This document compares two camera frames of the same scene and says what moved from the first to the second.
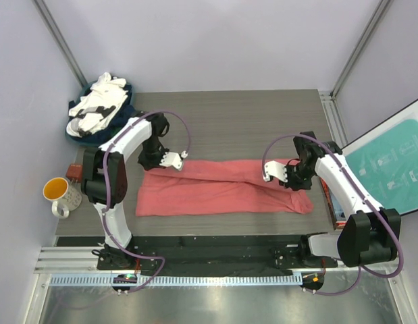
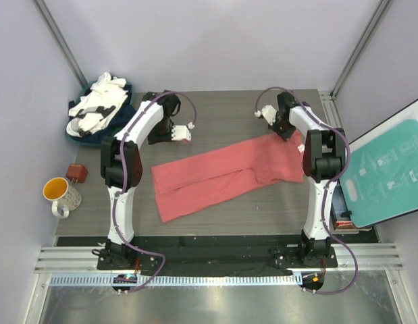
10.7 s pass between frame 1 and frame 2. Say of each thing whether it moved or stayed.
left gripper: moved
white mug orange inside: stayed
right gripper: moved
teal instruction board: stayed
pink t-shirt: moved
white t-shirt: stayed
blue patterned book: stayed
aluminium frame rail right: stayed
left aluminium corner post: stayed
